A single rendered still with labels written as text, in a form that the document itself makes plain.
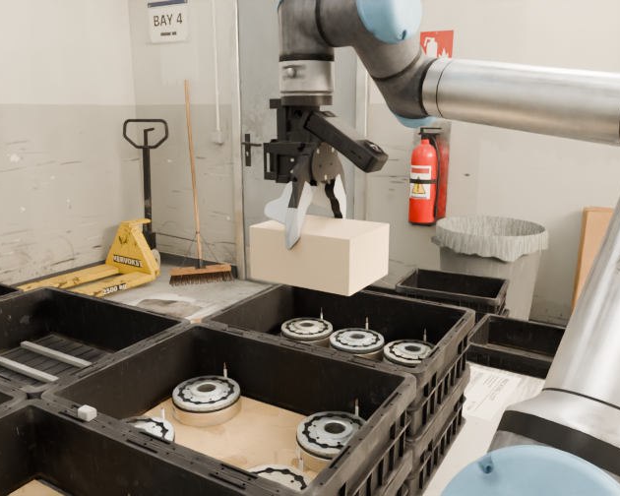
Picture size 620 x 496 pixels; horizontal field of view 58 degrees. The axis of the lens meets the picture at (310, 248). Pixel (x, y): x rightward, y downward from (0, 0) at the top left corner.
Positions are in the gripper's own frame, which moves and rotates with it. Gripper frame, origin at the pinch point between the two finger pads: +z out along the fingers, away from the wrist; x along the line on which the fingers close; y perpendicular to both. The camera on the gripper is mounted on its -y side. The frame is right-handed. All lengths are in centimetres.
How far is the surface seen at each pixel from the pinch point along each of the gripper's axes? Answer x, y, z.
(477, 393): -42, -13, 40
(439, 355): -7.8, -15.7, 17.2
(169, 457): 31.5, -0.7, 16.7
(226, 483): 31.6, -8.5, 16.8
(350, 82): -259, 133, -37
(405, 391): 5.4, -15.9, 16.9
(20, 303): 9, 62, 18
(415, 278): -157, 46, 53
